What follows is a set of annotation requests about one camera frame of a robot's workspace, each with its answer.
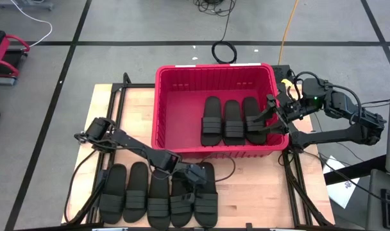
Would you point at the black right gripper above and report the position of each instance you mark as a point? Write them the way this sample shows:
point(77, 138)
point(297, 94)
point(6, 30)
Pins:
point(294, 110)

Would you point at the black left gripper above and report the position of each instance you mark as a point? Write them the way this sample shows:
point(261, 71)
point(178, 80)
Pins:
point(195, 174)

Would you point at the black rubber slide sandal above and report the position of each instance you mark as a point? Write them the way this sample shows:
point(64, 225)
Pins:
point(250, 106)
point(211, 125)
point(179, 213)
point(208, 205)
point(233, 126)
point(158, 205)
point(135, 199)
point(113, 202)

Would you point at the red plastic bin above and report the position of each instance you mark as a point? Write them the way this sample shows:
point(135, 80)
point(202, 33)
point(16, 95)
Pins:
point(182, 122)

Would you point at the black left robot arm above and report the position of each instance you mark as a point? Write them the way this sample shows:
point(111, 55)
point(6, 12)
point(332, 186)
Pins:
point(134, 143)

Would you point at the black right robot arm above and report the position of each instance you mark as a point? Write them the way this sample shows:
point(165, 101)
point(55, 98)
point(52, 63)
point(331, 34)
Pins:
point(326, 136)

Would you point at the black vented electronics box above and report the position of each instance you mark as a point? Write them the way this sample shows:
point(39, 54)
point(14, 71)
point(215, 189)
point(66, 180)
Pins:
point(280, 72)

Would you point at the white paper sheet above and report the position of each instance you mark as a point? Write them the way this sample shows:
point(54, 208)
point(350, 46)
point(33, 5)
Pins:
point(342, 194)

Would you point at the grey desk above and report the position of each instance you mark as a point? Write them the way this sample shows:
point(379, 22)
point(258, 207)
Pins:
point(376, 208)

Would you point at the red and black cart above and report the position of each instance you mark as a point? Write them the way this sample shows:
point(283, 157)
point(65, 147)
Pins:
point(2, 64)

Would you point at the grey stand base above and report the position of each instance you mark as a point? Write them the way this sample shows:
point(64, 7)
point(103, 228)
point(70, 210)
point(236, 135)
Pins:
point(25, 4)

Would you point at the black table bracket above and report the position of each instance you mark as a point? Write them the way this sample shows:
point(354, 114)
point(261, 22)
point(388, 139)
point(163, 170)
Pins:
point(249, 227)

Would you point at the black aluminium rig frame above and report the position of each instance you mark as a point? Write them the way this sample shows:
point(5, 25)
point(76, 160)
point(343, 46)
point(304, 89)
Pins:
point(137, 85)
point(308, 199)

